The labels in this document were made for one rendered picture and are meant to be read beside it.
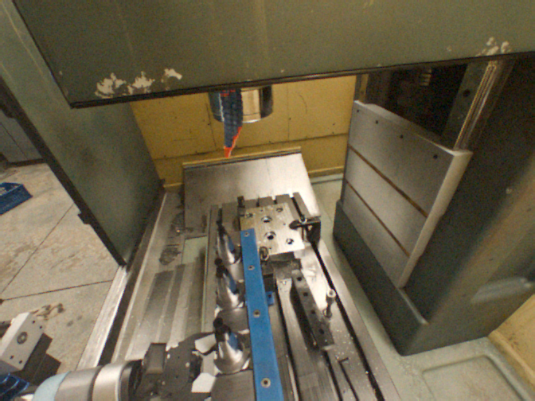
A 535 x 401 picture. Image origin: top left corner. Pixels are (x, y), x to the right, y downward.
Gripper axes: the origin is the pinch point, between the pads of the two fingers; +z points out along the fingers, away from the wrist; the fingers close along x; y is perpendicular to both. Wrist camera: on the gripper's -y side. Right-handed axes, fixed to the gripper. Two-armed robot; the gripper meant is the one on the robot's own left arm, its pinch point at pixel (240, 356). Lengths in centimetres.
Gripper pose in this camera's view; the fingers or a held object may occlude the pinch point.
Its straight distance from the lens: 50.2
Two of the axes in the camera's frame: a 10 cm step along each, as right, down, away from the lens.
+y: 0.9, 7.9, 6.1
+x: 1.6, 5.9, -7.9
